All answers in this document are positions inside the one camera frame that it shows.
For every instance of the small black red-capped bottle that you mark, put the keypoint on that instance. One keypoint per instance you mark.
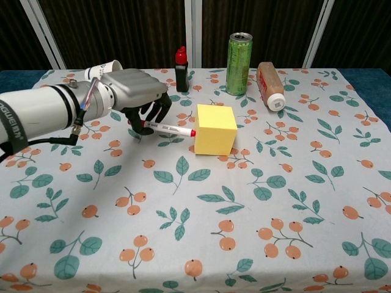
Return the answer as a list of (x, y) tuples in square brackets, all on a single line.
[(182, 76)]

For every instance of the yellow cube block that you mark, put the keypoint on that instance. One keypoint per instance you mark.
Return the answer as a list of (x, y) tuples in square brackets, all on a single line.
[(215, 131)]

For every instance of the red-capped white marker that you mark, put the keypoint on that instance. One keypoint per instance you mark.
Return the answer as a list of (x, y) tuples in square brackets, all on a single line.
[(171, 128)]

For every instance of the white paper cup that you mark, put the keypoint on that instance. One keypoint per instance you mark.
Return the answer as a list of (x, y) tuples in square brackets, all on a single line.
[(100, 70)]

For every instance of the brown drink bottle white cap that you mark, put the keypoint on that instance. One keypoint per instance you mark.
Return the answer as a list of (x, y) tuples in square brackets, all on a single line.
[(270, 84)]

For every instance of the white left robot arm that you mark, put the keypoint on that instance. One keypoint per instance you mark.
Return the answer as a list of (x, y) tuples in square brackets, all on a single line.
[(39, 107)]

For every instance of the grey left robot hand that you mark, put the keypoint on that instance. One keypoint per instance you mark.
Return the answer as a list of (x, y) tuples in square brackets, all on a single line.
[(134, 87)]

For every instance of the dark ribbed partition panel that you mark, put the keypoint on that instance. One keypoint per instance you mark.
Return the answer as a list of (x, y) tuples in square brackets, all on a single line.
[(275, 27), (15, 33), (122, 30), (360, 33)]

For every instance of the white partition frame post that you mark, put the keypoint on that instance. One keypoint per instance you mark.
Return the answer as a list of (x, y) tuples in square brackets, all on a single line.
[(193, 24), (46, 33), (317, 33)]

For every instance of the green drink can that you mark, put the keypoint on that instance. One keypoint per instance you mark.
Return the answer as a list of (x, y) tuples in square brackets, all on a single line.
[(238, 67)]

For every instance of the floral fruit print tablecloth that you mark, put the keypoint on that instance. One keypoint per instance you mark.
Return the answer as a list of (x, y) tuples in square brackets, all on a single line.
[(195, 207)]

